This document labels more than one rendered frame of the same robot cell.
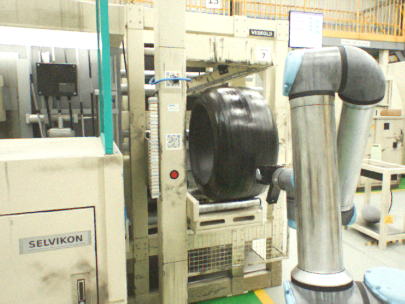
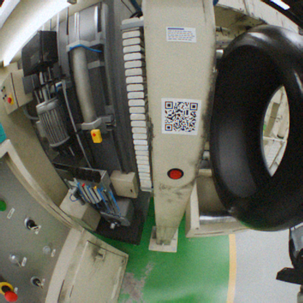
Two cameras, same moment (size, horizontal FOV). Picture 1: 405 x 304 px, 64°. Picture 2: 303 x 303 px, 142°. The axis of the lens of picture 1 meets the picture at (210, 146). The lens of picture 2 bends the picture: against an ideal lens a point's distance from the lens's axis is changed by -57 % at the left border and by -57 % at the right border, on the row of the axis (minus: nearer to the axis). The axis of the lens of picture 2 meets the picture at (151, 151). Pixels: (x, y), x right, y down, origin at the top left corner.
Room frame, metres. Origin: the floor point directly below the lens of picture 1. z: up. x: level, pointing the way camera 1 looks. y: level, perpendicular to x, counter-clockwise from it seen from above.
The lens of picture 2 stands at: (1.31, 0.12, 1.30)
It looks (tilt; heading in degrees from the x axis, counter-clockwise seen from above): 36 degrees down; 31
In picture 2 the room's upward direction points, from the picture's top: 3 degrees counter-clockwise
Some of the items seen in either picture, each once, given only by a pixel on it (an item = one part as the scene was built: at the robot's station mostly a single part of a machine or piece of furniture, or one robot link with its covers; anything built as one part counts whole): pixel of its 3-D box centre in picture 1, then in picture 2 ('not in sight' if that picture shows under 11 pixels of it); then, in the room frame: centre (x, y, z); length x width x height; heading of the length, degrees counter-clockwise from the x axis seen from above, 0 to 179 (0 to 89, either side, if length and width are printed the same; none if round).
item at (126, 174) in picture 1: (126, 212); not in sight; (2.34, 0.62, 0.61); 0.33 x 0.06 x 0.86; 20
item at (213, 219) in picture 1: (227, 217); (229, 222); (1.57, -0.08, 0.84); 0.36 x 0.09 x 0.06; 110
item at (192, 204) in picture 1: (185, 201); (190, 186); (1.64, 0.13, 0.90); 0.40 x 0.03 x 0.10; 20
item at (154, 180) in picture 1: (154, 148); (142, 122); (1.54, 0.27, 1.19); 0.05 x 0.04 x 0.48; 20
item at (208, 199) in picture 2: (217, 216); (220, 199); (1.70, -0.04, 0.80); 0.37 x 0.36 x 0.02; 20
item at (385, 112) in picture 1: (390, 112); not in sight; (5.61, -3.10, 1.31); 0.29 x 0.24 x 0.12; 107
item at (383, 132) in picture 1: (369, 151); (287, 120); (5.64, -2.79, 0.62); 0.91 x 0.58 x 1.25; 107
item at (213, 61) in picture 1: (219, 53); (246, 16); (2.02, -0.05, 1.71); 0.61 x 0.25 x 0.15; 110
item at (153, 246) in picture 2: not in sight; (163, 238); (1.60, 0.20, 0.02); 0.27 x 0.27 x 0.04; 20
